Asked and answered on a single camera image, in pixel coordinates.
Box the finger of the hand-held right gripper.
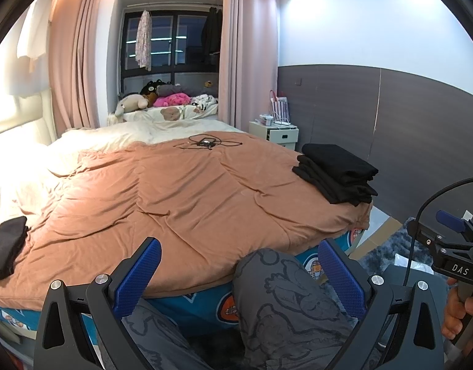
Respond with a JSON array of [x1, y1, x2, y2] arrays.
[[407, 219, 469, 249], [436, 210, 473, 241]]

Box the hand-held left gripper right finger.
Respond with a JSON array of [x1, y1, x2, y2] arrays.
[[318, 239, 445, 370]]

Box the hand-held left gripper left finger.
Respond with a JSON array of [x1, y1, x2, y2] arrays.
[[34, 237, 162, 370]]

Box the person's right hand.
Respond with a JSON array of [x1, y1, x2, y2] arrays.
[[442, 277, 473, 342]]

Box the grey shaggy rug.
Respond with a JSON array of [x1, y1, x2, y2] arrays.
[[365, 221, 473, 282]]

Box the cardboard sheet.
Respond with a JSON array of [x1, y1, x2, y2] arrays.
[[352, 216, 405, 259]]

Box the person's grey printed trousers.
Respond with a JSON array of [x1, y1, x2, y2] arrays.
[[121, 249, 362, 370]]

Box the blue printed bedsheet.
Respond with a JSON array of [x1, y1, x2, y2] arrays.
[[0, 224, 366, 349]]

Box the brown blanket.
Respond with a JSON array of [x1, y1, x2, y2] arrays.
[[0, 131, 372, 311]]

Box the stack of folded dark clothes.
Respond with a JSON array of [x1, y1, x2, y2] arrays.
[[292, 156, 379, 206]]

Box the black clothes pile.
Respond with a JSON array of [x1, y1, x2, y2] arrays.
[[0, 216, 29, 283]]

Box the white nightstand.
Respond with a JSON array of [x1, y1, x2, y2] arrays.
[[248, 121, 299, 151]]

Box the white power strip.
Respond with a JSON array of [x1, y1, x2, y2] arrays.
[[259, 115, 299, 129]]

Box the beige plush toy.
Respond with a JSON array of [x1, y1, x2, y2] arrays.
[[114, 93, 149, 118]]

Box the striped bag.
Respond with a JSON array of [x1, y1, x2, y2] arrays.
[[269, 89, 290, 124]]

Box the pink plush toy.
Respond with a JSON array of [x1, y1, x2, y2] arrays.
[[153, 93, 191, 108]]

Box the spotted plush toy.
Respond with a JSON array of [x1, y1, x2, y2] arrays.
[[190, 94, 218, 109]]

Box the grey pillow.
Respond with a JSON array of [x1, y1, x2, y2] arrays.
[[155, 84, 191, 98]]

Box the dark plush toy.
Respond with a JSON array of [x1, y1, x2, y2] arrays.
[[140, 80, 173, 99]]

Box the white headboard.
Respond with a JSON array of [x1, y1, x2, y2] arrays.
[[0, 88, 54, 151]]

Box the pink curtain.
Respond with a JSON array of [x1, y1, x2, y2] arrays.
[[47, 0, 119, 139], [217, 0, 287, 134]]

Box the floral hanging garment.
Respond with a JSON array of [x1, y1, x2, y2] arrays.
[[135, 10, 153, 72]]

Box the dark window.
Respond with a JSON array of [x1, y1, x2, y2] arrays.
[[118, 4, 223, 97]]

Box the dark hanging garment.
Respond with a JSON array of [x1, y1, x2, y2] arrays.
[[201, 6, 223, 64]]

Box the white hanging cloth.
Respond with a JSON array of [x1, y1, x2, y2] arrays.
[[16, 0, 52, 97]]

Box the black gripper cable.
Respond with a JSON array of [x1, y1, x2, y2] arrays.
[[405, 177, 473, 288]]

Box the black cable with small device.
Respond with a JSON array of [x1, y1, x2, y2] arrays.
[[174, 133, 243, 151]]

